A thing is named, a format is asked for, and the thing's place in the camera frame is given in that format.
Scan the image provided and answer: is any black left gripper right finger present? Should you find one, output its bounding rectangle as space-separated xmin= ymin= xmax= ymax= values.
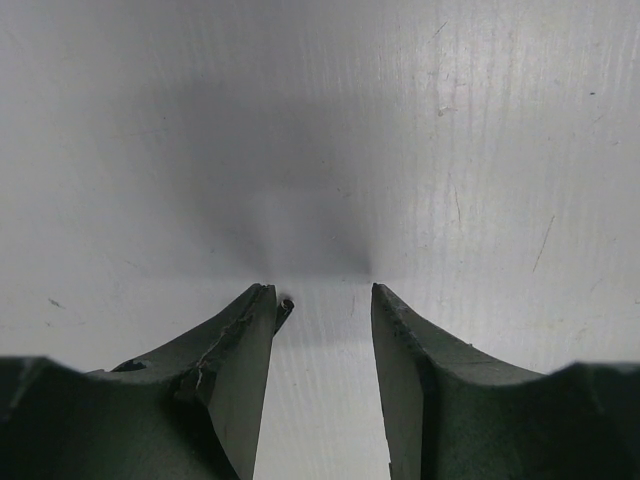
xmin=371 ymin=284 xmax=639 ymax=479

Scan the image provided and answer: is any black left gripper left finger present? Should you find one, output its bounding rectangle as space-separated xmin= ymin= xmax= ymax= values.
xmin=1 ymin=284 xmax=276 ymax=479

